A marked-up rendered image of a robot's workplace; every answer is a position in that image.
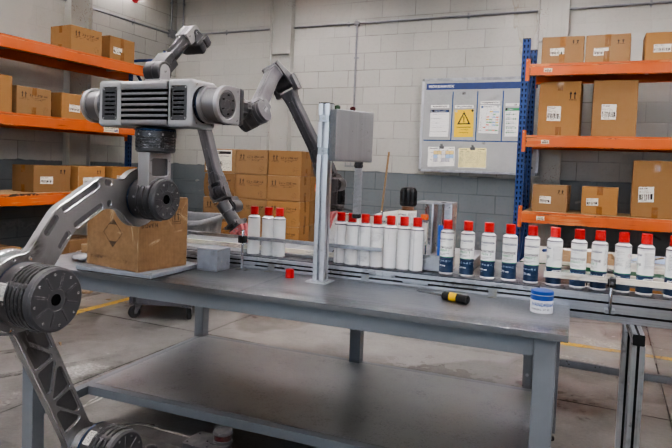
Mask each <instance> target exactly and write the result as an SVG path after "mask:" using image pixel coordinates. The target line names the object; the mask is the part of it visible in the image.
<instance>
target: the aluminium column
mask: <svg viewBox="0 0 672 448"><path fill-rule="evenodd" d="M332 109H334V103H330V102H319V113H318V115H330V111H331V110H332ZM329 137H330V122H318V141H317V147H321V148H329ZM331 178H332V161H329V155H328V154H325V155H323V154H318V155H317V168H316V195H315V223H314V250H313V277H312V279H313V280H312V281H316V282H325V281H327V280H328V257H329V230H330V204H331Z"/></svg>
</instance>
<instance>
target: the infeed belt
mask: <svg viewBox="0 0 672 448"><path fill-rule="evenodd" d="M230 254H231V255H241V251H231V250H230ZM244 256H250V257H259V258H269V259H278V260H288V261H297V262H307V263H313V259H309V258H299V257H289V256H285V257H284V258H273V257H263V256H261V254H260V253H259V255H247V252H244ZM328 265H335V266H344V267H354V268H363V269H372V270H382V271H391V272H401V273H410V274H419V275H429V276H438V277H448V278H457V279H466V280H476V281H485V282H495V283H504V284H513V285H523V286H532V287H539V288H540V285H541V282H538V284H537V285H529V284H524V283H523V281H521V280H516V282H503V281H501V278H494V280H483V279H480V276H473V278H463V277H459V274H454V273H453V275H451V276H444V275H439V272H434V271H425V270H422V272H419V273H416V272H410V271H399V270H396V269H394V270H387V269H383V268H380V269H374V268H370V267H359V266H347V265H344V264H334V263H333V261H328ZM518 281H519V282H518Z"/></svg>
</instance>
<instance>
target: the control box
mask: <svg viewBox="0 0 672 448"><path fill-rule="evenodd" d="M373 122H374V113H373V112H363V111H353V110H343V109H332V110H331V111H330V137H329V154H328V155H329V161H339V162H364V163H371V162H372V146H373Z"/></svg>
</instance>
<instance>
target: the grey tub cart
mask: <svg viewBox="0 0 672 448"><path fill-rule="evenodd" d="M222 219H224V217H223V216H222V214H221V213H210V212H189V211H188V217H187V230H190V231H201V232H212V233H221V226H222ZM129 304H130V305H132V306H131V307H130V308H129V310H128V315H129V316H130V317H131V318H136V317H138V316H139V314H140V307H141V305H142V304H144V305H160V306H176V307H181V308H186V315H187V319H191V317H192V314H193V312H192V307H193V306H191V305H184V304H177V303H171V302H164V301H157V300H150V299H143V298H137V297H130V296H129Z"/></svg>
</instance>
